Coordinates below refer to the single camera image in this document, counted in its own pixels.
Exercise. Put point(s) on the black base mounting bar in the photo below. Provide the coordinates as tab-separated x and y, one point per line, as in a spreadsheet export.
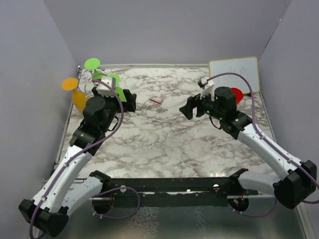
172	192

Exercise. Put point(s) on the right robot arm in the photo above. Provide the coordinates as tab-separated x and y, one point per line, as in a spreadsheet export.
294	181

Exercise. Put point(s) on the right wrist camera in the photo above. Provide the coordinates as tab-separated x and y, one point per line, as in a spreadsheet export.
207	85

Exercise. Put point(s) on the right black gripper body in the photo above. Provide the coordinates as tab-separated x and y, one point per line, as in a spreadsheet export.
210	108

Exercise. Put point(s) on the small whiteboard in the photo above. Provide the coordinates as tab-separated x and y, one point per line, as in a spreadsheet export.
248	67

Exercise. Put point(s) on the chrome wine glass rack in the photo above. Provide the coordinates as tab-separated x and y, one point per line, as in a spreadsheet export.
85	77

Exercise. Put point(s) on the orange wine glass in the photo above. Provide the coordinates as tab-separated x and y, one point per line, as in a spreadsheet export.
79	98

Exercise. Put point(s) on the green wine glass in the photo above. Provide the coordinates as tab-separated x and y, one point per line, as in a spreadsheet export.
92	65
118	89

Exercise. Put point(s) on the red wine glass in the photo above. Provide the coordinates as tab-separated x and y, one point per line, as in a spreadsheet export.
238	94

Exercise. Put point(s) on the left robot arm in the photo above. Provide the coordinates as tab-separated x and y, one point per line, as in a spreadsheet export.
49	210

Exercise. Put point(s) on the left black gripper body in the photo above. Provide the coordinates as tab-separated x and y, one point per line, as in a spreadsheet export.
113	105

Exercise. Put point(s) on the small red white box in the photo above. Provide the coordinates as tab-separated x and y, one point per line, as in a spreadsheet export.
157	100

